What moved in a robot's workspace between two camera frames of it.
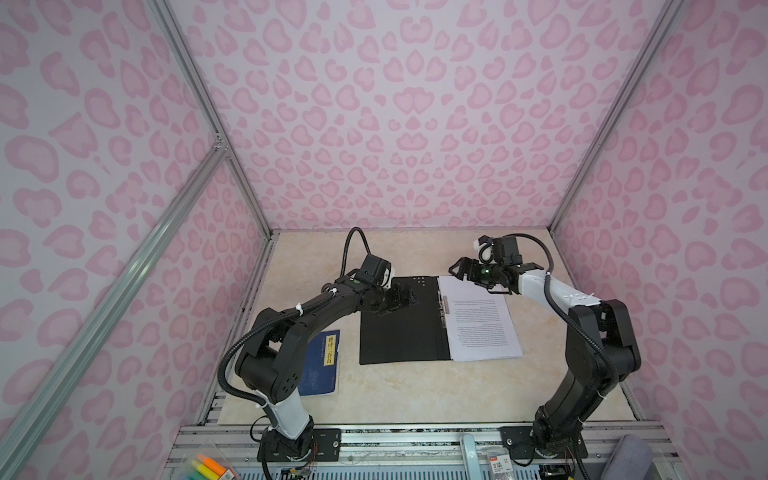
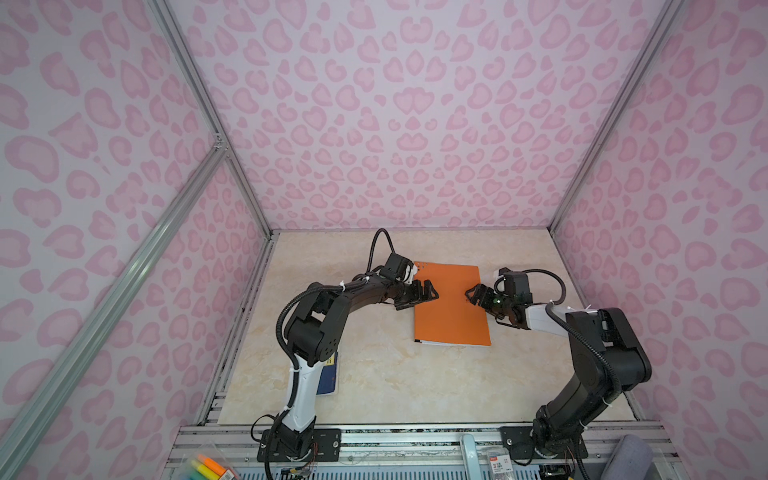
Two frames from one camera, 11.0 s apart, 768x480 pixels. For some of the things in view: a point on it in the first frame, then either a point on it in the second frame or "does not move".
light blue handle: [470, 457] does not move
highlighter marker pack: [204, 468] does not move
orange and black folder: [415, 333] to [451, 318]
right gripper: [473, 275] to [479, 289]
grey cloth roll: [631, 459] does not move
